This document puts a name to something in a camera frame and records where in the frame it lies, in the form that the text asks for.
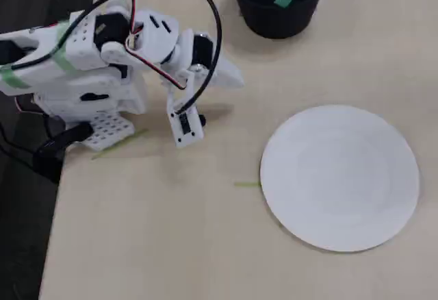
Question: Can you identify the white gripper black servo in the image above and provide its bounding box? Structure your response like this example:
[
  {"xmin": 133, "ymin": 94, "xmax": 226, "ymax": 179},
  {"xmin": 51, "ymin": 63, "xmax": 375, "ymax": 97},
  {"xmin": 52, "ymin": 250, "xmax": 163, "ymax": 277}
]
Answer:
[{"xmin": 170, "ymin": 28, "xmax": 246, "ymax": 91}]

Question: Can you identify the black round bin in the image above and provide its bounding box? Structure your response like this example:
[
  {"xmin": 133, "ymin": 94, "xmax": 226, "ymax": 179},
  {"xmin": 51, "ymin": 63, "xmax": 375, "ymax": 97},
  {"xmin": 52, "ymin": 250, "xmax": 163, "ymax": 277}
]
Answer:
[{"xmin": 227, "ymin": 0, "xmax": 331, "ymax": 40}]

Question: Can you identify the long green tape mark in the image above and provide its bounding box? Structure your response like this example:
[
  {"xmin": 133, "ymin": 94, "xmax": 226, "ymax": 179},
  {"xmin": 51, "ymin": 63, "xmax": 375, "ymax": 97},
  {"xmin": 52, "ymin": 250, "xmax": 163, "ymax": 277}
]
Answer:
[{"xmin": 91, "ymin": 128, "xmax": 150, "ymax": 160}]

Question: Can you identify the white round plate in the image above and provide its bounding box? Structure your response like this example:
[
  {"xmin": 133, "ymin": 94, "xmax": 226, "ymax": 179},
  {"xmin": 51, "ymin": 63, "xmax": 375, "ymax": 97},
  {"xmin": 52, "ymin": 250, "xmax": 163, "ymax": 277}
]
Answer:
[{"xmin": 259, "ymin": 104, "xmax": 421, "ymax": 253}]

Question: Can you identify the green tape strip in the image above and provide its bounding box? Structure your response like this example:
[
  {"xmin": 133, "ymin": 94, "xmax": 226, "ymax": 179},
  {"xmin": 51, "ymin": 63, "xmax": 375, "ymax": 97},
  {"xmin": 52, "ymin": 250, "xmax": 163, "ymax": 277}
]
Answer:
[
  {"xmin": 0, "ymin": 66, "xmax": 30, "ymax": 89},
  {"xmin": 53, "ymin": 22, "xmax": 81, "ymax": 72}
]

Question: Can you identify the black table clamp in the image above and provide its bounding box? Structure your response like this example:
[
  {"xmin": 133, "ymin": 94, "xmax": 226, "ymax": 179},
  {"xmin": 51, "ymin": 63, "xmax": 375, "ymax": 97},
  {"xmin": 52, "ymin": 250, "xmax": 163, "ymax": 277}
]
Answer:
[{"xmin": 33, "ymin": 121, "xmax": 95, "ymax": 184}]

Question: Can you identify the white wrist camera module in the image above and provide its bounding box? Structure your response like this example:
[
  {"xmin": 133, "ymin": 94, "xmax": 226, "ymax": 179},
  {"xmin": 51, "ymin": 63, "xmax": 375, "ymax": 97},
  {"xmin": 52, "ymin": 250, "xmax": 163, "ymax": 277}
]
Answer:
[{"xmin": 166, "ymin": 89, "xmax": 207, "ymax": 149}]

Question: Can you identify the red and white wire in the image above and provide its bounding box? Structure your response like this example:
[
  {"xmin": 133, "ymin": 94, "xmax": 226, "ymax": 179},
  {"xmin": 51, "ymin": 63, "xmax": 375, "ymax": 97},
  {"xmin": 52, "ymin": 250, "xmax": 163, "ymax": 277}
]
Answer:
[{"xmin": 123, "ymin": 0, "xmax": 188, "ymax": 91}]

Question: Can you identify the white perforated base plate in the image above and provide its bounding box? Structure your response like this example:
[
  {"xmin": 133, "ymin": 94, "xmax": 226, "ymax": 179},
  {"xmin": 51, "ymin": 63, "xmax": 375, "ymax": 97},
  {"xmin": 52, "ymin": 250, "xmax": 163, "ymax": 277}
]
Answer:
[{"xmin": 81, "ymin": 113, "xmax": 135, "ymax": 151}]

